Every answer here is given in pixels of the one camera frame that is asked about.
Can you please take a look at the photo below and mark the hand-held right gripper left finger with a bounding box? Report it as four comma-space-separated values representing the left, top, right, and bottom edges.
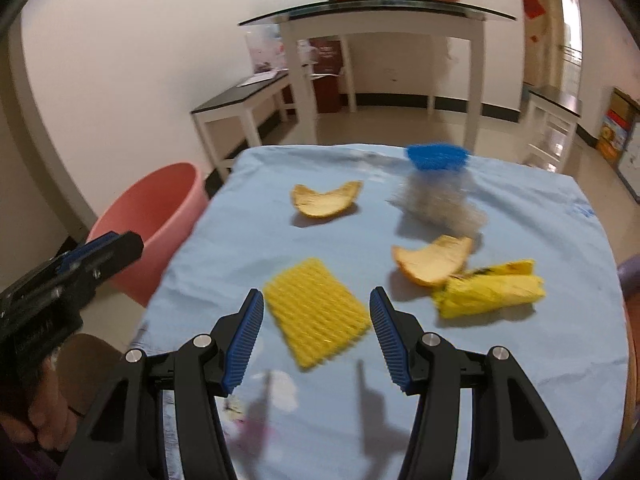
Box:
57, 289, 265, 480

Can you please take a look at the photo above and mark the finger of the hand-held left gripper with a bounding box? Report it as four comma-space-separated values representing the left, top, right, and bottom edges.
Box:
10, 232, 124, 289
30, 231, 145, 312

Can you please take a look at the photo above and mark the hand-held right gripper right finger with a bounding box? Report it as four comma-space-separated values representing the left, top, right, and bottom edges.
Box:
369, 286, 583, 480

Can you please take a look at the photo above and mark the pink plastic bucket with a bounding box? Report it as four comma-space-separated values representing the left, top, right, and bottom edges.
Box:
86, 162, 210, 308

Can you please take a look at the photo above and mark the yellow foam fruit net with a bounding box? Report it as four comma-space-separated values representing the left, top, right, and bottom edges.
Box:
263, 257, 373, 372

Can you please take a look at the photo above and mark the curled orange peel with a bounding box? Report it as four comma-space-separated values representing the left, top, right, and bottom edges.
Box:
291, 180, 363, 219
391, 234, 475, 288

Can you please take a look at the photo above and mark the yellow plastic wrapper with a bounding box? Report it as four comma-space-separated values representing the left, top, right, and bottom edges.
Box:
431, 258, 547, 319

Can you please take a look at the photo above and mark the blue foam fruit net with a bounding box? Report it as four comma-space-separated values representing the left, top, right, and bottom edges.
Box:
405, 142, 471, 172

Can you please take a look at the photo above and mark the person's left hand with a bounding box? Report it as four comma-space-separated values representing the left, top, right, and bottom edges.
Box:
27, 355, 78, 451

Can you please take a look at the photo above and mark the brown round stool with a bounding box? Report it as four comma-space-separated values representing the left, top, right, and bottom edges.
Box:
52, 334, 123, 411

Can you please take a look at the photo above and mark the light blue floral tablecloth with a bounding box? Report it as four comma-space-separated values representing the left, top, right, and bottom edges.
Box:
125, 142, 631, 480

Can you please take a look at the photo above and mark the black top white bench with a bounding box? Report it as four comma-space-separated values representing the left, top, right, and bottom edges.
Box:
190, 71, 293, 176

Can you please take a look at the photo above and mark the white paper sheet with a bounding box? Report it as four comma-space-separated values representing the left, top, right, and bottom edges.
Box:
237, 71, 281, 87

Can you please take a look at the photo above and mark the purple chair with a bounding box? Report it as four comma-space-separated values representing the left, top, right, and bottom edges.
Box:
617, 255, 640, 301

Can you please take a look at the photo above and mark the red box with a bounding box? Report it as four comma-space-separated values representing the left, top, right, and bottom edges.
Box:
315, 75, 341, 113

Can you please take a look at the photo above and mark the clear plastic bag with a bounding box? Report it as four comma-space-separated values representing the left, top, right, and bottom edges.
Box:
245, 25, 286, 73

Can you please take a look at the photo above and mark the dark red gift bag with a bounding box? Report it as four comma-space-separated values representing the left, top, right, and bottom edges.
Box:
307, 36, 343, 75

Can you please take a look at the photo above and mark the black top white stool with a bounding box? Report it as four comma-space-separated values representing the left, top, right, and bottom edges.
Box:
522, 85, 583, 171

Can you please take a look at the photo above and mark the children's drawing board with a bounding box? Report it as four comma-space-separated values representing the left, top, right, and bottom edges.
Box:
617, 125, 640, 201

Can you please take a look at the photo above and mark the colourful printed box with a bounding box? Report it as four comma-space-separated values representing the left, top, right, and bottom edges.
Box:
595, 87, 640, 163

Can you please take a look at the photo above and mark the white table with glass top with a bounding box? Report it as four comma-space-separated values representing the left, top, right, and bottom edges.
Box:
237, 0, 518, 153

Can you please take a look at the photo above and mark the white door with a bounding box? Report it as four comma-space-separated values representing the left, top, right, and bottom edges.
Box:
557, 0, 586, 86

